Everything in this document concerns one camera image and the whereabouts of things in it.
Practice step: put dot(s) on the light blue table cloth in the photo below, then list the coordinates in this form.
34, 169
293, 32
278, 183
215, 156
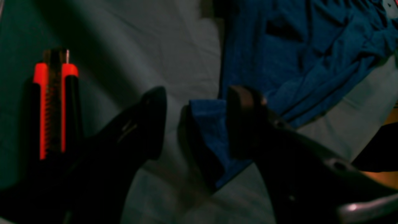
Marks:
122, 49

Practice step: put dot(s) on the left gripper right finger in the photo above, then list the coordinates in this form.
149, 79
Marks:
306, 182

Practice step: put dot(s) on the orange black utility knife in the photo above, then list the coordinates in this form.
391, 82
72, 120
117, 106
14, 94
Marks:
56, 124

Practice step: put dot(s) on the blue t-shirt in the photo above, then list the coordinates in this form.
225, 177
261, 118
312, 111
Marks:
325, 66

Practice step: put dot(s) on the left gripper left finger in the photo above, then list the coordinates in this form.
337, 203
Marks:
90, 183

